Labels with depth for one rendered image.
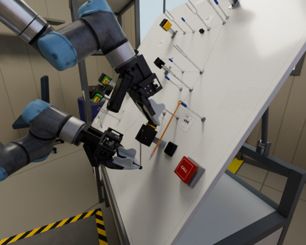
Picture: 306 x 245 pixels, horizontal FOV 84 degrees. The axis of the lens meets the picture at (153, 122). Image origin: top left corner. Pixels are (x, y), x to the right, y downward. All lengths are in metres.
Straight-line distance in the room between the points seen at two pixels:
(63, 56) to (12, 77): 3.09
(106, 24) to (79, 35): 0.07
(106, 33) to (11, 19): 0.21
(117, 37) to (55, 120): 0.28
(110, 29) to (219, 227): 0.72
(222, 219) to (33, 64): 3.38
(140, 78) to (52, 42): 0.22
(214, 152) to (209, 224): 0.37
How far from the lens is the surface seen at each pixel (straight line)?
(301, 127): 2.56
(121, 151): 0.58
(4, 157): 0.55
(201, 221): 0.76
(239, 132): 0.44
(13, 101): 3.53
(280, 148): 2.66
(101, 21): 0.47
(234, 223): 0.80
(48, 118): 0.54
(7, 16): 0.55
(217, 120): 0.49
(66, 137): 0.54
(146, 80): 0.49
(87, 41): 0.44
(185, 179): 0.43
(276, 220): 0.88
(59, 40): 0.43
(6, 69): 3.49
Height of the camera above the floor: 1.37
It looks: 20 degrees down
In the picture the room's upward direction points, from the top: straight up
